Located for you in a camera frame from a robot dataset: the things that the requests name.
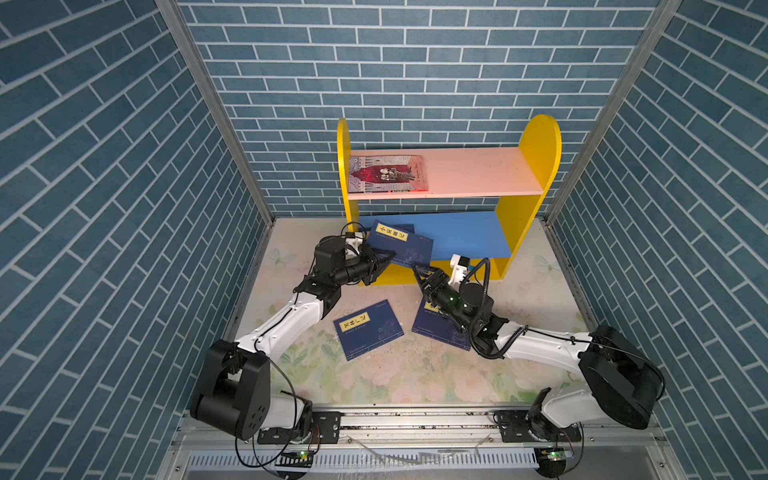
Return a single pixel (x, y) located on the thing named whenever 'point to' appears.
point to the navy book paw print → (405, 227)
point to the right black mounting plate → (513, 425)
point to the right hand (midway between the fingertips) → (409, 266)
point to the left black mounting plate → (323, 428)
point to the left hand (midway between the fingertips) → (396, 254)
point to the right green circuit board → (551, 460)
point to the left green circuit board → (295, 459)
